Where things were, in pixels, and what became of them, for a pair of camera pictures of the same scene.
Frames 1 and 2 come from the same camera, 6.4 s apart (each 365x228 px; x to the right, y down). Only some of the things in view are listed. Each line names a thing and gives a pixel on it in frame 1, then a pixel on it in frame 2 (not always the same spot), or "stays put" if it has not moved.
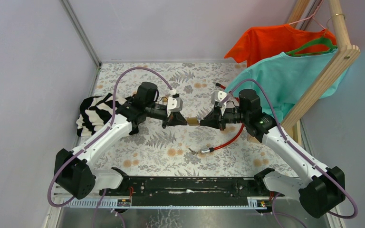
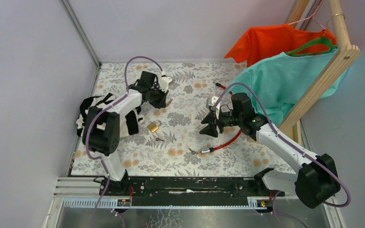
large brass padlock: (193, 121) → (154, 126)
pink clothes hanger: (312, 16) stays put
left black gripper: (176, 118) → (161, 103)
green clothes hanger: (324, 41) stays put
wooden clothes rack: (349, 53) stays put
